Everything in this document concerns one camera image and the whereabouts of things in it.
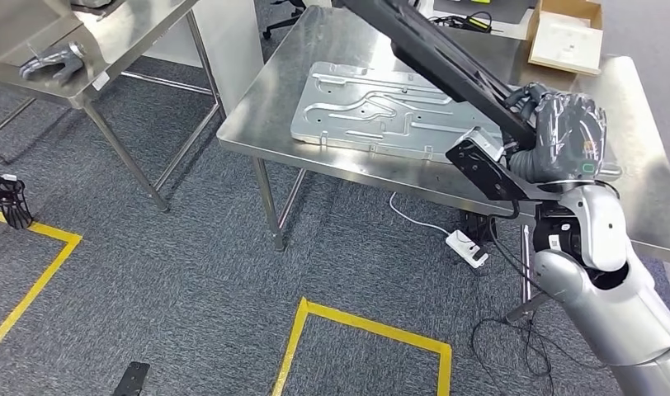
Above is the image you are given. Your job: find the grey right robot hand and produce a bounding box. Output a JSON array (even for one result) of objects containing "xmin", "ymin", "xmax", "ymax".
[{"xmin": 504, "ymin": 82, "xmax": 610, "ymax": 187}]

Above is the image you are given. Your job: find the long black plastic part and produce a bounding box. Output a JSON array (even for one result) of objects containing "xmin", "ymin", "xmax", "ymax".
[{"xmin": 334, "ymin": 0, "xmax": 538, "ymax": 149}]

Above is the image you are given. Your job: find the stainless steel workbench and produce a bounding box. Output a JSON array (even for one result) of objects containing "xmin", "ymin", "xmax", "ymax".
[
  {"xmin": 0, "ymin": 0, "xmax": 224, "ymax": 213},
  {"xmin": 217, "ymin": 5, "xmax": 670, "ymax": 323}
]

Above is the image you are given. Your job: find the white foam insert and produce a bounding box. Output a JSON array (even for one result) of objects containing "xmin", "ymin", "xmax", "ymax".
[{"xmin": 530, "ymin": 11, "xmax": 604, "ymax": 72}]

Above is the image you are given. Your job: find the open cardboard box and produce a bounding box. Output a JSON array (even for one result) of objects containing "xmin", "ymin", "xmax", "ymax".
[{"xmin": 527, "ymin": 0, "xmax": 604, "ymax": 77}]

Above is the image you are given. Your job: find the black flat box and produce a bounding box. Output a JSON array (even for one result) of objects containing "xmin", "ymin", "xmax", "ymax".
[{"xmin": 457, "ymin": 210, "xmax": 498, "ymax": 244}]

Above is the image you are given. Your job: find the white power strip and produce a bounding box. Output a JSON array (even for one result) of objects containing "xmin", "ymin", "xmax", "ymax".
[{"xmin": 446, "ymin": 229, "xmax": 490, "ymax": 269}]

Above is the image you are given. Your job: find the black charger with yellow label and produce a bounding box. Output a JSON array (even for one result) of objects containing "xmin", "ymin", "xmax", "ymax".
[{"xmin": 427, "ymin": 11, "xmax": 494, "ymax": 35}]

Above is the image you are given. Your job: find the embossed grey metal plate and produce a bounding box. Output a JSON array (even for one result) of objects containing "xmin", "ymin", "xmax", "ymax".
[{"xmin": 290, "ymin": 61, "xmax": 623, "ymax": 182}]

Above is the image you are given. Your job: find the yellow floor tape square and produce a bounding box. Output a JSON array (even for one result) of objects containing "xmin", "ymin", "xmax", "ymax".
[{"xmin": 271, "ymin": 297, "xmax": 454, "ymax": 396}]

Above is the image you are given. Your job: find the black office chair base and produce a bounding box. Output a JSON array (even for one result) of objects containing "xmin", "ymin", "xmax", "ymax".
[{"xmin": 261, "ymin": 0, "xmax": 309, "ymax": 40}]

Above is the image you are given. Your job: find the white cabinet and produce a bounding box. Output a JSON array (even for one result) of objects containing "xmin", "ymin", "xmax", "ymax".
[{"xmin": 144, "ymin": 0, "xmax": 265, "ymax": 113}]

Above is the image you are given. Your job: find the spare grey robot hand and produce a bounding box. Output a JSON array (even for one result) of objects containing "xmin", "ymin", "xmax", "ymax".
[{"xmin": 18, "ymin": 42, "xmax": 87, "ymax": 86}]

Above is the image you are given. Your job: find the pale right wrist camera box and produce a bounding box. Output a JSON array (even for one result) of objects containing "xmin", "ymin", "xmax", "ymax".
[{"xmin": 465, "ymin": 126, "xmax": 506, "ymax": 163}]

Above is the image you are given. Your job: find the black right wrist camera bracket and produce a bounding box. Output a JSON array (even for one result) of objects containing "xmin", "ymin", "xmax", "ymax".
[{"xmin": 446, "ymin": 136, "xmax": 566, "ymax": 203}]

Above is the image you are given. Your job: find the thin black camera cable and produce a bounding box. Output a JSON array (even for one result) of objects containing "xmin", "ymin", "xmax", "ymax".
[{"xmin": 488, "ymin": 199, "xmax": 550, "ymax": 296}]

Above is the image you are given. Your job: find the white power cord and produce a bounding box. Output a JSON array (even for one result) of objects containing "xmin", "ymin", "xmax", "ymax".
[{"xmin": 389, "ymin": 191, "xmax": 451, "ymax": 236}]

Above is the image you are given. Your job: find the thin black floor cable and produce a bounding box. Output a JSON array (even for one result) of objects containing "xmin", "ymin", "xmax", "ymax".
[{"xmin": 471, "ymin": 317, "xmax": 604, "ymax": 396}]

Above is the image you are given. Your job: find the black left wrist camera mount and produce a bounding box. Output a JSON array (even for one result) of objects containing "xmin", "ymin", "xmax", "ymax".
[{"xmin": 113, "ymin": 361, "xmax": 151, "ymax": 396}]

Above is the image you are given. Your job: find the black lattice frame object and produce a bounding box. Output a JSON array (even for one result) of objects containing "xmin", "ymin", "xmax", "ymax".
[{"xmin": 0, "ymin": 170, "xmax": 35, "ymax": 231}]

